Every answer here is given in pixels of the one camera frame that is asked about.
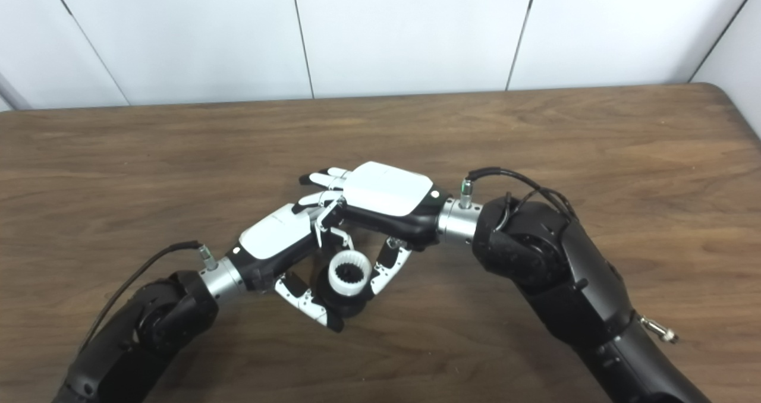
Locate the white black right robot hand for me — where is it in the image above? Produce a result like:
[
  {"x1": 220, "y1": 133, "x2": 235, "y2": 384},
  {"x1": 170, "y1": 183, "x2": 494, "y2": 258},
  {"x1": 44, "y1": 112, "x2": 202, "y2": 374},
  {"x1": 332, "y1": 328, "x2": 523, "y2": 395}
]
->
[{"x1": 299, "y1": 161, "x2": 452, "y2": 300}]

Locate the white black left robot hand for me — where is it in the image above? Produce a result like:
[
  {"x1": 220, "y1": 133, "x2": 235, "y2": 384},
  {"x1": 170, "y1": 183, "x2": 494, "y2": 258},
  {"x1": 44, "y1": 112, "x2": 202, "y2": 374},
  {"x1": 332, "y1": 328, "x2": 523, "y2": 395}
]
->
[{"x1": 226, "y1": 190, "x2": 357, "y2": 332}]

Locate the white plastic ring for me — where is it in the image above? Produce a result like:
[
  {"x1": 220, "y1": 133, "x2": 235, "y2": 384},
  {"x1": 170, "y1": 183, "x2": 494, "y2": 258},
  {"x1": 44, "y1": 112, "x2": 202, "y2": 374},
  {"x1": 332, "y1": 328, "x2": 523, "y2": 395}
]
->
[{"x1": 328, "y1": 250, "x2": 373, "y2": 297}]

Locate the round black part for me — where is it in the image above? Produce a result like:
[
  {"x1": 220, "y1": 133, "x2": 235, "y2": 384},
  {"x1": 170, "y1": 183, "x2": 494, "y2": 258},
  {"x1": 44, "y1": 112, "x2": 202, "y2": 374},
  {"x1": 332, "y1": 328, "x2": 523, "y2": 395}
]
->
[{"x1": 314, "y1": 266, "x2": 376, "y2": 319}]

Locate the silver elbow connector plug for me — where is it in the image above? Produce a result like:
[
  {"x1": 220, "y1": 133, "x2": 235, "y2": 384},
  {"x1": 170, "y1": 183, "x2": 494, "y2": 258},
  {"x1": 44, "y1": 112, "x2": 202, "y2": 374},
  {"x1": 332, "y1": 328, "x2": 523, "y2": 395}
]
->
[{"x1": 641, "y1": 316, "x2": 680, "y2": 344}]

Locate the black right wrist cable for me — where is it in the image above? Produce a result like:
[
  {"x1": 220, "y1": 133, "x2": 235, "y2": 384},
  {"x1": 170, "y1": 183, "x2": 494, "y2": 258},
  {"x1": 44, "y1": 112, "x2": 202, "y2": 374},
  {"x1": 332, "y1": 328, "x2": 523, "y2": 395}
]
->
[{"x1": 461, "y1": 166, "x2": 577, "y2": 231}]

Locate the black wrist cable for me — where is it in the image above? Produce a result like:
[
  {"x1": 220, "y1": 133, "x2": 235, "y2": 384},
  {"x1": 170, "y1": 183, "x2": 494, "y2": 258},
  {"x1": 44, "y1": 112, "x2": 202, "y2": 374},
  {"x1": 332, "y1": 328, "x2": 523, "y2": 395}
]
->
[
  {"x1": 461, "y1": 166, "x2": 577, "y2": 231},
  {"x1": 77, "y1": 241, "x2": 218, "y2": 356}
]

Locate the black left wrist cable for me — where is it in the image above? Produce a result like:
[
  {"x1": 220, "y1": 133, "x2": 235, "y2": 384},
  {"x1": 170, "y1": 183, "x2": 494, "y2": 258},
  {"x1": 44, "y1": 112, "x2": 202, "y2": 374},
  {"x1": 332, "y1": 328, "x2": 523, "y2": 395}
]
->
[{"x1": 77, "y1": 241, "x2": 218, "y2": 356}]

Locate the grey wall pipe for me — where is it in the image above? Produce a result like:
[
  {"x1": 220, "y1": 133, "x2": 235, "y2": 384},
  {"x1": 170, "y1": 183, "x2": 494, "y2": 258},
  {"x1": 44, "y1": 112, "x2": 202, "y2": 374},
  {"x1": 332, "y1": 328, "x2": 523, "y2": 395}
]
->
[{"x1": 0, "y1": 73, "x2": 30, "y2": 111}]

